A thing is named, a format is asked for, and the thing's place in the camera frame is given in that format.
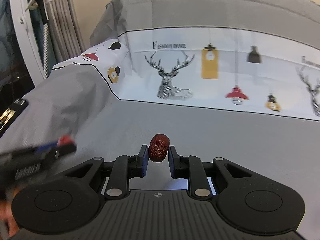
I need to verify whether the dark red jujube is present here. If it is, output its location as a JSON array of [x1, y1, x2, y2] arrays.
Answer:
[[149, 134, 170, 163]]

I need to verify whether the red cherry tomato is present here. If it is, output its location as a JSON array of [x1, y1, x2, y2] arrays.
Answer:
[[57, 135, 74, 146]]

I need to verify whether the person's left hand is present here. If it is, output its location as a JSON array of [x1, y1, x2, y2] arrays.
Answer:
[[1, 186, 20, 239]]

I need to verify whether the grey curtain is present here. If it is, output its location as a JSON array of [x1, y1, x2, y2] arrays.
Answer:
[[44, 0, 85, 62]]

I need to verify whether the white window frame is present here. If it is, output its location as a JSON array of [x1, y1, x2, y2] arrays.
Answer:
[[10, 0, 49, 86]]

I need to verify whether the grey printed deer cloth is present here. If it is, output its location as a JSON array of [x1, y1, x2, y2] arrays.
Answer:
[[1, 0, 319, 239]]

